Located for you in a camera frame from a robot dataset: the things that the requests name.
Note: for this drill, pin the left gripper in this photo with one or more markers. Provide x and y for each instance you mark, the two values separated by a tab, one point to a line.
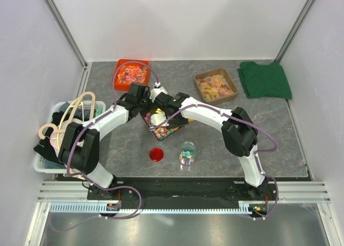
147	95

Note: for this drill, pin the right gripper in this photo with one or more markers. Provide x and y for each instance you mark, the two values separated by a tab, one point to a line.
173	125

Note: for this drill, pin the star candy tin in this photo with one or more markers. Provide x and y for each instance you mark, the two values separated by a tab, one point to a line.
163	132

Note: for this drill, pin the orange candy box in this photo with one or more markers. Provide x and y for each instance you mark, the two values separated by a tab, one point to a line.
128	71

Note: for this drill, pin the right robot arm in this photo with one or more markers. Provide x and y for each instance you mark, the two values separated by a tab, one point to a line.
239	133

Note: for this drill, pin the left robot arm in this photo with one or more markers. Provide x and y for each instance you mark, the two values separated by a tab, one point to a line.
81	142

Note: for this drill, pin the brown gummy candy box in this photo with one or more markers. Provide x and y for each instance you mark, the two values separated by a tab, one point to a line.
215	87

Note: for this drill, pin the red jar lid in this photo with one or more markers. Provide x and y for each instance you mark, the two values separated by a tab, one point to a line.
156	154

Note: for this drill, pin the clear glass jar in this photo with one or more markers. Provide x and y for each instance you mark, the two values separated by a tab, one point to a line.
187	155

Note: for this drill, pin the beige clothes hanger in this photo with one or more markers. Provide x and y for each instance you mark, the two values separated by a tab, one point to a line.
51	134

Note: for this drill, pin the green folded cloth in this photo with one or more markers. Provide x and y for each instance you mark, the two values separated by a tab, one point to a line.
264	80

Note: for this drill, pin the white laundry basket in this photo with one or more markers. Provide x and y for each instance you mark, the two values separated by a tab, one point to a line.
40	164

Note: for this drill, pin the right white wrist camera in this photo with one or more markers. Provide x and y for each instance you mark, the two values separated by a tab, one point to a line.
157	118

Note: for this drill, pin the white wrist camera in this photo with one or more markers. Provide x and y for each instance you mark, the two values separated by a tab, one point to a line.
158	89
157	118

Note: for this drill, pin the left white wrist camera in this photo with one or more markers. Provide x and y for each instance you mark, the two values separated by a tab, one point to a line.
158	89

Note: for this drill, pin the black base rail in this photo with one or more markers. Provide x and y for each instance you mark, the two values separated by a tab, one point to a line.
157	192

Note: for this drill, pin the white cable duct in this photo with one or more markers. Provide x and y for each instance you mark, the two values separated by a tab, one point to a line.
106	208

